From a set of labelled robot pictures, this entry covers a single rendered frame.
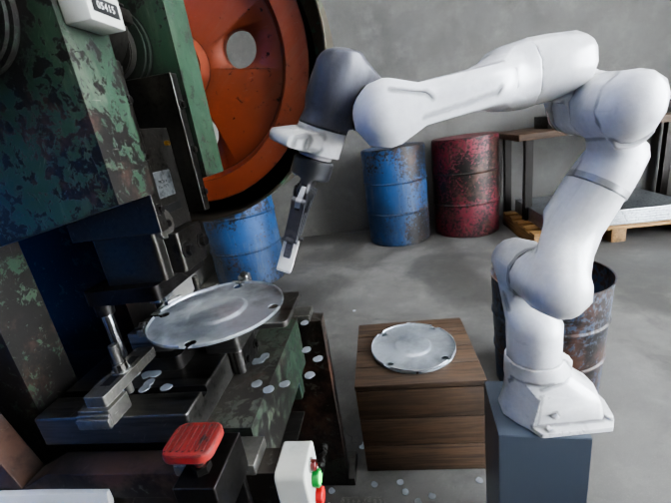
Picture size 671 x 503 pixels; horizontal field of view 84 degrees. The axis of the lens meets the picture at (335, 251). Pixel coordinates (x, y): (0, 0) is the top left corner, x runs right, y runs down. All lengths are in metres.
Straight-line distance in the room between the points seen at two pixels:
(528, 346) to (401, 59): 3.44
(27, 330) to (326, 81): 0.71
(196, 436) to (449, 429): 0.93
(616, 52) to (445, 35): 1.51
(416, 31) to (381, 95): 3.50
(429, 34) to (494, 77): 3.44
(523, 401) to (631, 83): 0.63
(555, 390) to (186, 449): 0.72
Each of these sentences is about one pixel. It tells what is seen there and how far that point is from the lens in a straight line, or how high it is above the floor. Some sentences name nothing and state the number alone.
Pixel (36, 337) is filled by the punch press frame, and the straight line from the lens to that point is 0.93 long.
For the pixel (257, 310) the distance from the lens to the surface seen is 0.81.
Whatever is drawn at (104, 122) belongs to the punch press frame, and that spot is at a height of 1.18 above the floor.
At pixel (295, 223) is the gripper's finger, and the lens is 0.69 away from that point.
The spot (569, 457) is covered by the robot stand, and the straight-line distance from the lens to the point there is 1.03.
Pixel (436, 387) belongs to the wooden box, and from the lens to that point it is 1.26.
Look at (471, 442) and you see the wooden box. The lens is 1.42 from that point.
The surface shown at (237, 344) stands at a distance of 0.83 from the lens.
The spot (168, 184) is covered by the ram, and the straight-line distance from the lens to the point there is 0.83.
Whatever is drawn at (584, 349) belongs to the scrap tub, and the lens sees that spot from 1.62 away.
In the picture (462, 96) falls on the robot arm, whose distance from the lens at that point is 0.63.
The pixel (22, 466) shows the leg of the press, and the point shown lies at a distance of 0.98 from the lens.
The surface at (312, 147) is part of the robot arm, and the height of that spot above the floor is 1.10.
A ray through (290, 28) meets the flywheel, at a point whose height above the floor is 1.36.
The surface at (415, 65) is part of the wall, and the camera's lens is 4.04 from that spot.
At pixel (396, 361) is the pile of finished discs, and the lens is 1.31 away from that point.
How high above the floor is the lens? 1.12
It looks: 18 degrees down
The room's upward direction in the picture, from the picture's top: 9 degrees counter-clockwise
